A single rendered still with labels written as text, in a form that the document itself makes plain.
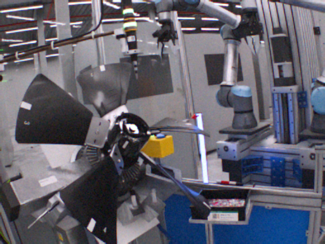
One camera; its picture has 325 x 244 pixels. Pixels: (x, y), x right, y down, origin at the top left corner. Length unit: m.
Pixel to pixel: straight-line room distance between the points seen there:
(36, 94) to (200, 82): 4.07
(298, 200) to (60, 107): 0.94
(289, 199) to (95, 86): 0.89
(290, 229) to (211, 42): 4.16
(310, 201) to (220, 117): 4.02
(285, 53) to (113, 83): 0.90
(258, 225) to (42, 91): 1.04
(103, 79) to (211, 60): 3.98
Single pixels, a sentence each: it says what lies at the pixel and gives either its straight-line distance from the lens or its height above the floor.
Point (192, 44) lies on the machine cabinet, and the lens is 4.76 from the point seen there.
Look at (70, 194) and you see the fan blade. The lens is 0.65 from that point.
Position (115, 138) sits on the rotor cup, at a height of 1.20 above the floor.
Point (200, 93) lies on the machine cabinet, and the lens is 4.74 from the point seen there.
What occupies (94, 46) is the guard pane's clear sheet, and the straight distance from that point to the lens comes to 1.77.
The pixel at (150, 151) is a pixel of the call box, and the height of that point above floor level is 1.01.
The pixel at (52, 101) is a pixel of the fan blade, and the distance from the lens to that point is 0.84.
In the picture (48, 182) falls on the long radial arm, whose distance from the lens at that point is 0.83.
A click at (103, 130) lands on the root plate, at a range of 0.87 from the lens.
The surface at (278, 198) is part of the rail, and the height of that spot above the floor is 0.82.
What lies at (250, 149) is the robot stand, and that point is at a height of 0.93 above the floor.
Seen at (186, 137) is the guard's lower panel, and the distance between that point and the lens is 2.37.
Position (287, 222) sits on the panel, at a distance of 1.24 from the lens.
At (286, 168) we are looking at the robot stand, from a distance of 1.45.
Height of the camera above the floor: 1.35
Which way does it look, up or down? 8 degrees down
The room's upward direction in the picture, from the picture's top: 8 degrees counter-clockwise
